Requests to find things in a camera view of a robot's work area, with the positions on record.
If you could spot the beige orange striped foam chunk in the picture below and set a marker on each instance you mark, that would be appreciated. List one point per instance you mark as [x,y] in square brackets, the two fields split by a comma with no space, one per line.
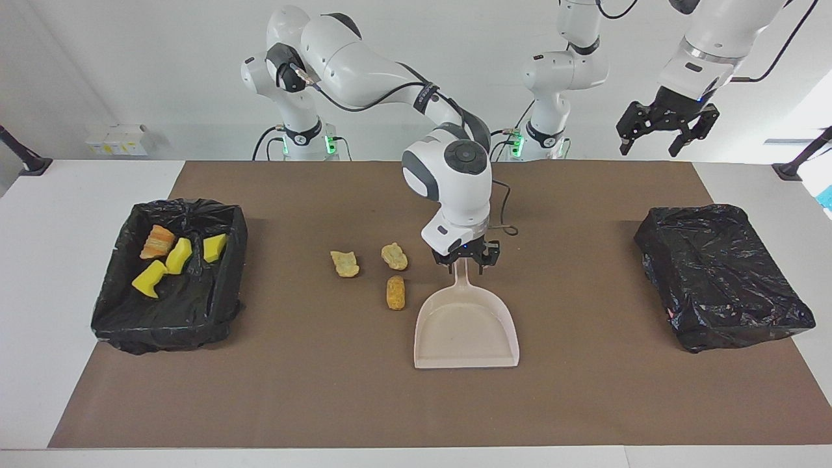
[157,242]

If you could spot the brown table mat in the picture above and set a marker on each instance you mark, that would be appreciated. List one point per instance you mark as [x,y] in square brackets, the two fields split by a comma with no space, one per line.
[325,390]

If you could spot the beige plastic dustpan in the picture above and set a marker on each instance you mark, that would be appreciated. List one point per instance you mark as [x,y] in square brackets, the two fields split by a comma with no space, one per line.
[465,331]

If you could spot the pale greenish foam chunk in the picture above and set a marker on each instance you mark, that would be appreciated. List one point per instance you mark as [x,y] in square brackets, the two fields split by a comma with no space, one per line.
[345,264]

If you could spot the orange-brown oval foam piece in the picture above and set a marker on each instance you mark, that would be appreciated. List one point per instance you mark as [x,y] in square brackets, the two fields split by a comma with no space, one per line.
[396,292]

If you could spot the pale yellow foam chunk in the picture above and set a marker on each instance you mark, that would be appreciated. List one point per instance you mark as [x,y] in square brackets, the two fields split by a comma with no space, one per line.
[394,257]

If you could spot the black bag lined bin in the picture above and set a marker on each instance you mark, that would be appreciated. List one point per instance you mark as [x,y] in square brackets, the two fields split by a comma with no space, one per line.
[188,312]
[715,273]

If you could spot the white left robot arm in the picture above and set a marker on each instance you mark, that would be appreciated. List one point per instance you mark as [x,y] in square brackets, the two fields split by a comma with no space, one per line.
[708,45]

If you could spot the yellow sponge piece green-backed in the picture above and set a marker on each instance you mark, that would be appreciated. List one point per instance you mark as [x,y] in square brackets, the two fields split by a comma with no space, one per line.
[179,255]

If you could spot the cyan object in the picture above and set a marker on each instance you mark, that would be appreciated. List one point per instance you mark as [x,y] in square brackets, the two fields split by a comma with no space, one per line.
[827,198]

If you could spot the black camera stand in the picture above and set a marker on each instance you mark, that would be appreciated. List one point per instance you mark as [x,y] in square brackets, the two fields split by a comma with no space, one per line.
[32,164]
[790,170]

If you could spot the white power outlet box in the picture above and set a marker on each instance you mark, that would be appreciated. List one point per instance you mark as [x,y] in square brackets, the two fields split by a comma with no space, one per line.
[117,140]

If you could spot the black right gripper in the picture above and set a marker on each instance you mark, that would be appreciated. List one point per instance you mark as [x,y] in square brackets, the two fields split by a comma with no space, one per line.
[467,252]

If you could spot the notched yellow sponge piece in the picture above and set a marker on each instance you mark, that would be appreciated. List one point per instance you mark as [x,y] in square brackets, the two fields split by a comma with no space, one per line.
[149,278]

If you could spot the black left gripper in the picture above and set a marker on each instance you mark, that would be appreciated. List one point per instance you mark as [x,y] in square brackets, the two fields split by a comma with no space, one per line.
[676,110]

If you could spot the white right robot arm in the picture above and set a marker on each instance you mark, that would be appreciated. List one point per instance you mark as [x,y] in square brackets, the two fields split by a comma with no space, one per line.
[455,182]

